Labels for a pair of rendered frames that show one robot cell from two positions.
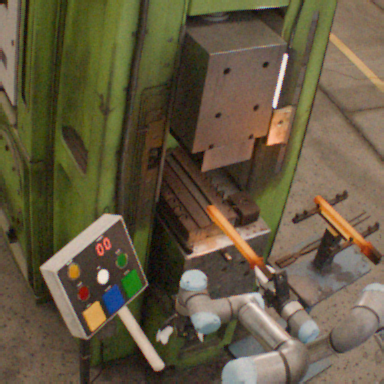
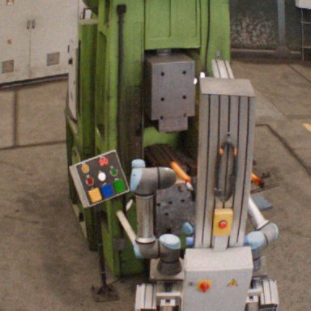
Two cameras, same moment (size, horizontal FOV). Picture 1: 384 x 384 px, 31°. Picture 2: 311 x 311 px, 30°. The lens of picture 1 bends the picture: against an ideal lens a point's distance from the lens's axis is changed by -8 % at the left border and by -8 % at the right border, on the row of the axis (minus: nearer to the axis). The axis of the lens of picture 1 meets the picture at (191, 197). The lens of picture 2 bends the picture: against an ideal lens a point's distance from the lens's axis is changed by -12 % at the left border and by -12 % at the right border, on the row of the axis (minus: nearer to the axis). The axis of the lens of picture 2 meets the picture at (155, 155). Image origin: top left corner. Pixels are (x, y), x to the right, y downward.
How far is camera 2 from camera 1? 2.16 m
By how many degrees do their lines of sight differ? 24
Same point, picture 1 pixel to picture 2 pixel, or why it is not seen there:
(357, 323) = not seen: hidden behind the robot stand
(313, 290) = not seen: hidden behind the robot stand
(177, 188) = (158, 157)
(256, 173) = not seen: hidden behind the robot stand
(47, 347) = (91, 267)
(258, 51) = (178, 64)
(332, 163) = (291, 193)
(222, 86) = (161, 82)
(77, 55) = (102, 82)
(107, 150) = (111, 120)
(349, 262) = (259, 202)
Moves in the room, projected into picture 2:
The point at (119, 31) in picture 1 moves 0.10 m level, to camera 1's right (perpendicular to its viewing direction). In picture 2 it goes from (110, 55) to (124, 56)
